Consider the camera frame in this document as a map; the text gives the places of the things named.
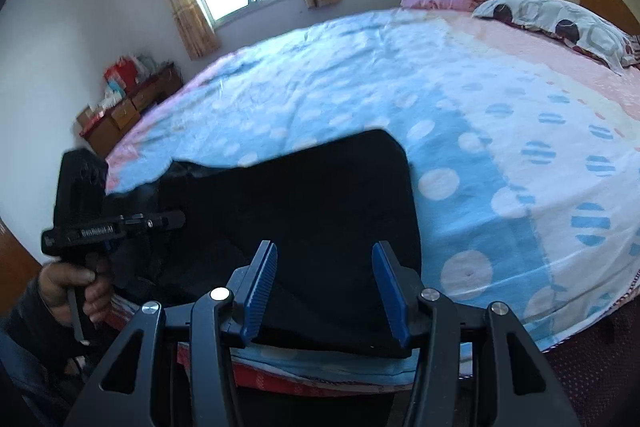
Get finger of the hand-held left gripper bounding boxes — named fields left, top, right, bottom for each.
left=120, top=209, right=187, bottom=236

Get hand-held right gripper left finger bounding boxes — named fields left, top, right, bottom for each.
left=65, top=241, right=278, bottom=427

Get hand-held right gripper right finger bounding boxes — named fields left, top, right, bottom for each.
left=371, top=241, right=571, bottom=427

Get black pants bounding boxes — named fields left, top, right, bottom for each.
left=106, top=129, right=425, bottom=359

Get person's left forearm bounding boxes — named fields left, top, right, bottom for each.
left=0, top=278, right=76, bottom=388

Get person's left hand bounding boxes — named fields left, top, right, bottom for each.
left=39, top=254, right=115, bottom=328

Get brown wooden furniture panel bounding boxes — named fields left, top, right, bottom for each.
left=0, top=217, right=42, bottom=310

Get brown wooden desk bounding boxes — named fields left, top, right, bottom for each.
left=77, top=63, right=184, bottom=158

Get dark red dotted bed base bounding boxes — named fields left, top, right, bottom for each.
left=542, top=299, right=640, bottom=427

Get blue pink dotted bed cover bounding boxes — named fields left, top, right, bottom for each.
left=104, top=8, right=640, bottom=382

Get grey patterned pillow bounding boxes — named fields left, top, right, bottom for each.
left=472, top=0, right=640, bottom=76

